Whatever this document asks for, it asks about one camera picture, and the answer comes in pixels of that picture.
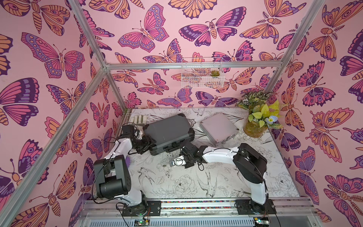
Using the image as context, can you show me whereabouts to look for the large black poker case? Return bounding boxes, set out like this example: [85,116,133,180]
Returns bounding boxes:
[143,113,195,156]

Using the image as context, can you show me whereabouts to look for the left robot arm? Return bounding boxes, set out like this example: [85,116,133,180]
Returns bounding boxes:
[92,123,155,219]

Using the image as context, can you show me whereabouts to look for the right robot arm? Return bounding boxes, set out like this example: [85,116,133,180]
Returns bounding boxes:
[170,141,277,215]

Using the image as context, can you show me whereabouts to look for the pink purple garden trowel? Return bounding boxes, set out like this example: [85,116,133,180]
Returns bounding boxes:
[125,156,131,168]

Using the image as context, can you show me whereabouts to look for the beige work glove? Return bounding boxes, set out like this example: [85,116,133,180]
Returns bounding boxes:
[129,115,147,126]

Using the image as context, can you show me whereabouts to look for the potted green plant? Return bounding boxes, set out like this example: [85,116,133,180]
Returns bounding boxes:
[236,91,282,138]

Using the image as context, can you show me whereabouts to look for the small succulent in basket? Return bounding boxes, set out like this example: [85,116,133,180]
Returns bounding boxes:
[210,70,220,77]

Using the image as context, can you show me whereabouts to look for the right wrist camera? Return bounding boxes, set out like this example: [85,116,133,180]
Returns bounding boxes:
[170,157,186,167]

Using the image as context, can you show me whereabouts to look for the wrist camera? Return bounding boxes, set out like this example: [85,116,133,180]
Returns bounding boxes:
[170,157,186,167]
[120,124,136,138]

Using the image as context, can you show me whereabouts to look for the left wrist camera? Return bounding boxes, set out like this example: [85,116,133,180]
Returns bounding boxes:
[120,124,136,138]

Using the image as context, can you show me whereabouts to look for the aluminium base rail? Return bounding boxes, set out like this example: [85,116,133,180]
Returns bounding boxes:
[76,198,323,227]

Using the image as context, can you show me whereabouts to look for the white wire basket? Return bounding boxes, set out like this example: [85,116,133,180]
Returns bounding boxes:
[180,58,225,89]

